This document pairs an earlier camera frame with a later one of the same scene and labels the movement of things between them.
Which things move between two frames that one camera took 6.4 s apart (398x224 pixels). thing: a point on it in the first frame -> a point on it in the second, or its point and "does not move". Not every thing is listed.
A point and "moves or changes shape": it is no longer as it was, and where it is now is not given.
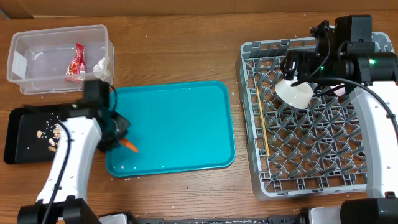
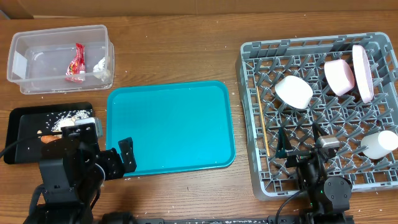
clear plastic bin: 56,60 does not move
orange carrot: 127,143 moves or changes shape
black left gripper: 122,124 -> 114,168
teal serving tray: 173,127 does not move
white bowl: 298,96 does not move
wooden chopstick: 262,114 does not move
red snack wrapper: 76,69 does not move
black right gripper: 306,64 -> 283,145
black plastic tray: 32,134 does not move
